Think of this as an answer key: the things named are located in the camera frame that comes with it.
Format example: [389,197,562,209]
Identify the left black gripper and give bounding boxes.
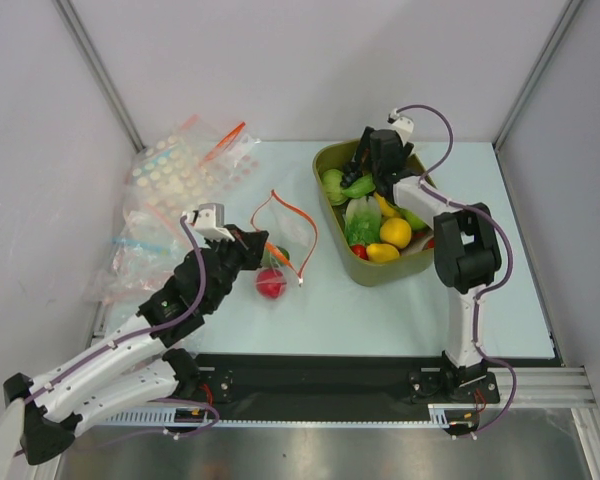
[203,223,267,311]

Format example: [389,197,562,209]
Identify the olive green plastic bin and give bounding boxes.
[312,140,434,287]

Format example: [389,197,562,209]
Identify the red-green toy mango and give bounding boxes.
[261,243,291,268]

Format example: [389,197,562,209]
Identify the red toy apple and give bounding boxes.
[255,268,287,300]

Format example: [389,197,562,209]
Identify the clear orange-zipper bag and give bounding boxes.
[250,190,318,287]

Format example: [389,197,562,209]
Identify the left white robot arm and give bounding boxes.
[3,225,269,465]

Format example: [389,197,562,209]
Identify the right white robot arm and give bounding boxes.
[354,127,502,403]

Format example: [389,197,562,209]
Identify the pile of spare zip bags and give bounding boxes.
[85,115,260,304]

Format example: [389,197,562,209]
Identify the dark toy grapes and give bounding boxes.
[340,160,364,189]

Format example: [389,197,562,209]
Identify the green toy cucumber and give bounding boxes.
[341,174,376,199]

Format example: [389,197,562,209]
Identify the green toy bell pepper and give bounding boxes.
[321,169,349,206]

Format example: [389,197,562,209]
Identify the yellow toy banana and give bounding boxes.
[373,192,402,218]

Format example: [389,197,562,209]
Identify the green toy cabbage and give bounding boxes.
[344,196,382,246]

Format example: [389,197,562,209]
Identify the small red toy tomato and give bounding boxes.
[350,244,368,260]

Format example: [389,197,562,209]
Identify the yellow toy pear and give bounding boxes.
[366,243,400,264]

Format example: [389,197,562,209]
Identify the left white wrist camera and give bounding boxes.
[184,203,232,241]

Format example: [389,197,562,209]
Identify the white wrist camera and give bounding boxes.
[184,203,232,241]
[387,109,415,145]

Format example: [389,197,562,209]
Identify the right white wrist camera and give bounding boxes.
[387,109,415,145]

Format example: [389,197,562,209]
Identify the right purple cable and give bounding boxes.
[389,103,519,441]

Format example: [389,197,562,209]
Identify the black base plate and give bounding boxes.
[189,352,501,422]

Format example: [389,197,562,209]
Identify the right aluminium corner post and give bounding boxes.
[492,0,586,154]

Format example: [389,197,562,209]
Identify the aluminium corner post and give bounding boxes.
[492,0,586,154]
[52,0,145,153]

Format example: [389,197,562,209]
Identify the white cable duct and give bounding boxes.
[96,396,474,428]

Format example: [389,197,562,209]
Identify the left aluminium corner post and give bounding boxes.
[52,0,145,153]

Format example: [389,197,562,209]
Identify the aluminium frame rail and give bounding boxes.
[511,367,597,409]

